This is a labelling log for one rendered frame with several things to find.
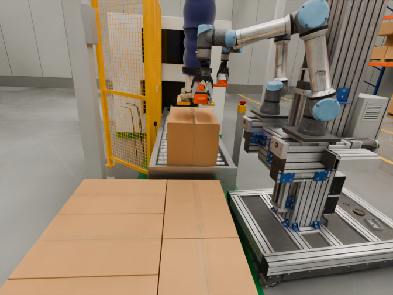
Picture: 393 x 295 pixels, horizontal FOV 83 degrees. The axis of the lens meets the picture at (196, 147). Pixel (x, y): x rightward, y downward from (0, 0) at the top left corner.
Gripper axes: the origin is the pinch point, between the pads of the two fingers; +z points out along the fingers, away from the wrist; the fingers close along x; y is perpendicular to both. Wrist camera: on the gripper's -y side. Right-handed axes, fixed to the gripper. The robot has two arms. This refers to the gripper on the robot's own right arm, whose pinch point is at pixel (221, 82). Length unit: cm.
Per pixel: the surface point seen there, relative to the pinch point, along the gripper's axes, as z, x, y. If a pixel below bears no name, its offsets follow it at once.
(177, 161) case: 58, -39, 52
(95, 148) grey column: 74, -124, -9
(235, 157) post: 74, 22, 1
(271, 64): -22, 131, -225
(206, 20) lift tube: -44, -23, 40
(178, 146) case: 45, -38, 52
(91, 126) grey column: 50, -126, -9
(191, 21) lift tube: -43, -33, 40
